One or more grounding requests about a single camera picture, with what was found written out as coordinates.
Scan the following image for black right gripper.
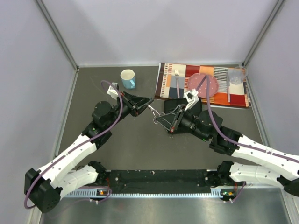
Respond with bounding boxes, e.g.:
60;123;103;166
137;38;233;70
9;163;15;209
155;104;209;142

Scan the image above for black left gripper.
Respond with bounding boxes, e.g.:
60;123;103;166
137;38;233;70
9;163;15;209
106;91;154;129

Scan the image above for black zip tool case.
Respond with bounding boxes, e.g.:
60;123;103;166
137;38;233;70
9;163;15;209
162;99;202;134

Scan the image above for silver thinning scissors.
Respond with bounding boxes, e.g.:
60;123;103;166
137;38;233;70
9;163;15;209
147;105;165;125

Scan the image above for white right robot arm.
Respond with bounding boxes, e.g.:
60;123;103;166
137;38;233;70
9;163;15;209
154;105;299;196

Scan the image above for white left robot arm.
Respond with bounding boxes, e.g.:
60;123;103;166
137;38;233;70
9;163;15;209
24;91;154;213

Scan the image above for blue ceramic mug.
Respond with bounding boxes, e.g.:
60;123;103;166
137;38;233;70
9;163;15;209
120;69;136;90

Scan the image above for colourful patterned placemat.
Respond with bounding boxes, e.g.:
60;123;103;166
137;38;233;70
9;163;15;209
154;62;252;109

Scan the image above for pink polka dot plate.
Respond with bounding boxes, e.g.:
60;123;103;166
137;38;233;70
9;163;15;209
187;73;219;98

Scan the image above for clear plastic cup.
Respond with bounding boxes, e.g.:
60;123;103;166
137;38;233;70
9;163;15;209
228;65;247;85

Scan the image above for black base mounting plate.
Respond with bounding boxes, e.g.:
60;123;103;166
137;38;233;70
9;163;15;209
94;169;235;193

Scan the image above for pink handled fork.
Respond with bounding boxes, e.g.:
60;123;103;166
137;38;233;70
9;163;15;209
174;70;180;98

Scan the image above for pink handled knife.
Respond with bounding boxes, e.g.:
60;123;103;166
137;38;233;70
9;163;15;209
226;73;231;103

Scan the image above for grey slotted cable duct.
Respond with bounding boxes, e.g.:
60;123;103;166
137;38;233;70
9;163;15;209
65;188;235;199

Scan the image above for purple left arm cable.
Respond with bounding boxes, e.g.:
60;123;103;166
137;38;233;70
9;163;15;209
24;80;124;209

